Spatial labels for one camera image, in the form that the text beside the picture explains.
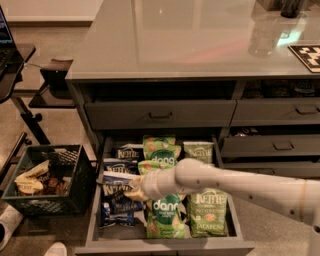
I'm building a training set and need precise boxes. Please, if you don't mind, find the yellow snack bag in crate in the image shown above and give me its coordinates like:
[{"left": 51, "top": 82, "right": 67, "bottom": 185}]
[{"left": 15, "top": 160, "right": 50, "bottom": 196}]

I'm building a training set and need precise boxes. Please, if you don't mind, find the blue Kettle bag back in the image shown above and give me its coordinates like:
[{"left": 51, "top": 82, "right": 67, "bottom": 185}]
[{"left": 116, "top": 144, "right": 143, "bottom": 161}]

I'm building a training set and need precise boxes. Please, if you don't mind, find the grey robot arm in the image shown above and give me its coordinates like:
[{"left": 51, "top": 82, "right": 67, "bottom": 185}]
[{"left": 125, "top": 158, "right": 320, "bottom": 256}]

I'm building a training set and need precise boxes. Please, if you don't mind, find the green Kettle bag back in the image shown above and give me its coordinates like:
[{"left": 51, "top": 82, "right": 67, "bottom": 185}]
[{"left": 183, "top": 142, "right": 214, "bottom": 163}]

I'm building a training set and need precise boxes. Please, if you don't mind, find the open grey middle drawer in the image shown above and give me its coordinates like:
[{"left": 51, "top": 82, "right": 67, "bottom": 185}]
[{"left": 74, "top": 128, "right": 255, "bottom": 256}]

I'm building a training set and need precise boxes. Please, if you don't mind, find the blue Kettle bag front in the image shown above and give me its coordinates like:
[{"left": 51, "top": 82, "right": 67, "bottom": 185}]
[{"left": 100, "top": 198, "right": 144, "bottom": 227}]

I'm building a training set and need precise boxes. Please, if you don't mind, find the white shoe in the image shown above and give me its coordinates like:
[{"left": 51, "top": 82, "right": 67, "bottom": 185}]
[
  {"left": 0, "top": 205, "right": 23, "bottom": 252},
  {"left": 44, "top": 242, "right": 67, "bottom": 256}
]

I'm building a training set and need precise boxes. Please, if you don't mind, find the white shoe left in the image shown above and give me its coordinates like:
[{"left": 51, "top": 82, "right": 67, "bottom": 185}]
[{"left": 0, "top": 205, "right": 23, "bottom": 252}]

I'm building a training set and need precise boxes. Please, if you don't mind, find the blue Kettle bag second row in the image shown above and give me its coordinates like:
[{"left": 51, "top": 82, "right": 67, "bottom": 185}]
[{"left": 103, "top": 159, "right": 138, "bottom": 174}]

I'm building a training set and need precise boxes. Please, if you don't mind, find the blue kettle bag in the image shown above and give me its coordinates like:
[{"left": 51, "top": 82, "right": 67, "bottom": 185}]
[
  {"left": 116, "top": 144, "right": 143, "bottom": 161},
  {"left": 100, "top": 198, "right": 144, "bottom": 227}
]

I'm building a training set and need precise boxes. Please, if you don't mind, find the green Kettle jalapeno bag front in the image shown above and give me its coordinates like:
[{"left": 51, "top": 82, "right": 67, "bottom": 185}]
[{"left": 187, "top": 189, "right": 227, "bottom": 238}]

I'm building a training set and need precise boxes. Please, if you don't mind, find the green Dang bag middle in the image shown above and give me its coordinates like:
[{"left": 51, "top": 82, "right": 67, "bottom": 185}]
[{"left": 138, "top": 160, "right": 173, "bottom": 175}]

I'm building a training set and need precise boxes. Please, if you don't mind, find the grey cabinet counter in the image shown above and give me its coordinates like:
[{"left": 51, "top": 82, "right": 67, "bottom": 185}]
[{"left": 65, "top": 0, "right": 320, "bottom": 256}]

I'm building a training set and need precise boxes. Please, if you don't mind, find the blue Kettle bag third row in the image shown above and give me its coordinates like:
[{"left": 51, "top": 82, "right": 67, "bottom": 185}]
[{"left": 97, "top": 171, "right": 137, "bottom": 199}]

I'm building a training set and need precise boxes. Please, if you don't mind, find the green Dang bag front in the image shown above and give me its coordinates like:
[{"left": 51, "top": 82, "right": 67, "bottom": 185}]
[{"left": 146, "top": 194, "right": 185, "bottom": 239}]

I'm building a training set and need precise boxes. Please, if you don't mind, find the grey bottom right drawer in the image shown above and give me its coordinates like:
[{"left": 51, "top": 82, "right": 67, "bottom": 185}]
[{"left": 224, "top": 161, "right": 320, "bottom": 179}]

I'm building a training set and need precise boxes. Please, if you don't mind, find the dark green plastic crate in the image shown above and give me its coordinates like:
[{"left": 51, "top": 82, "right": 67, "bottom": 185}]
[{"left": 2, "top": 145, "right": 95, "bottom": 216}]

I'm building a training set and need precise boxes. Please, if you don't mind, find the grey top right drawer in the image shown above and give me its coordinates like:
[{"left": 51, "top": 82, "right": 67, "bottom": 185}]
[{"left": 231, "top": 98, "right": 320, "bottom": 127}]

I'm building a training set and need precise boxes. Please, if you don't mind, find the dark cup on counter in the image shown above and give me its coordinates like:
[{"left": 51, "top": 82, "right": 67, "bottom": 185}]
[{"left": 280, "top": 0, "right": 304, "bottom": 18}]

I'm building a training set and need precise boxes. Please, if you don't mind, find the black laptop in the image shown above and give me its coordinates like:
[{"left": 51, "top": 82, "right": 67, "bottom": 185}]
[{"left": 0, "top": 5, "right": 17, "bottom": 78}]

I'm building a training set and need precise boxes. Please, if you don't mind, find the green dang bag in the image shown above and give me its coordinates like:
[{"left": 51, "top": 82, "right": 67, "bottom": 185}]
[
  {"left": 146, "top": 194, "right": 185, "bottom": 239},
  {"left": 143, "top": 135, "right": 181, "bottom": 165},
  {"left": 138, "top": 160, "right": 173, "bottom": 175}
]

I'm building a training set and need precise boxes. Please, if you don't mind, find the white shoe bottom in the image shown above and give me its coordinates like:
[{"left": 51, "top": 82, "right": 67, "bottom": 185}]
[{"left": 44, "top": 242, "right": 67, "bottom": 256}]

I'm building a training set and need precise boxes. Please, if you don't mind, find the grey middle right drawer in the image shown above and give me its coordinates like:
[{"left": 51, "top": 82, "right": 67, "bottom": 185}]
[{"left": 221, "top": 135, "right": 320, "bottom": 158}]

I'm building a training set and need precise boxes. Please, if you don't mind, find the green Dang bag back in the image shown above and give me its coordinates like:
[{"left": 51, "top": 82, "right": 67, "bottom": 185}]
[{"left": 143, "top": 135, "right": 181, "bottom": 165}]

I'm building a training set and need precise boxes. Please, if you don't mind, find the grey top left drawer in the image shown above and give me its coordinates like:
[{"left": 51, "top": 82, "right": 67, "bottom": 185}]
[{"left": 84, "top": 100, "right": 236, "bottom": 130}]

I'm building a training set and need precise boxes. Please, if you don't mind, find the black laptop stand table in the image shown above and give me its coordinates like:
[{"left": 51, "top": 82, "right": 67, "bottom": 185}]
[{"left": 0, "top": 43, "right": 53, "bottom": 188}]

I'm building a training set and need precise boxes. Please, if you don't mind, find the black white fiducial marker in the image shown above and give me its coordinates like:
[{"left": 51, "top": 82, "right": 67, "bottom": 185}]
[{"left": 289, "top": 45, "right": 320, "bottom": 73}]

